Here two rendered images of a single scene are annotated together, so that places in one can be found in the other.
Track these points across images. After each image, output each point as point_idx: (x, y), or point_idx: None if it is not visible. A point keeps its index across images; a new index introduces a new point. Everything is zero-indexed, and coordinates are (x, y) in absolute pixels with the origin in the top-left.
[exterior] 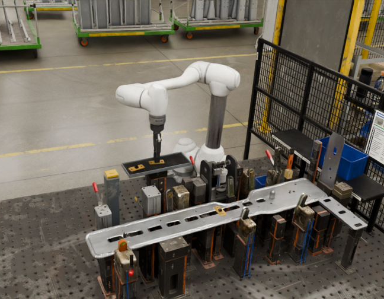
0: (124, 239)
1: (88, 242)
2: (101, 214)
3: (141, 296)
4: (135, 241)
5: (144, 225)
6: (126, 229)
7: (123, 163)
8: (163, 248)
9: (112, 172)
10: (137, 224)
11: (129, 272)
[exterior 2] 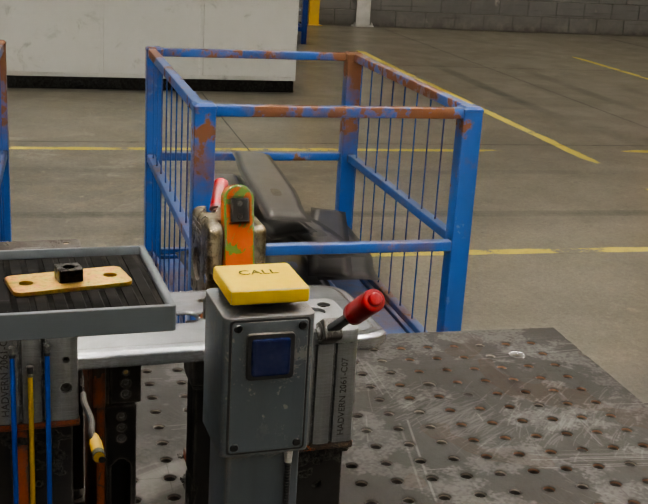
0: (231, 185)
1: (371, 317)
2: (318, 301)
3: (155, 502)
4: (173, 298)
5: (106, 336)
6: (200, 330)
7: (156, 309)
8: (77, 245)
9: (250, 276)
10: (143, 341)
11: (226, 180)
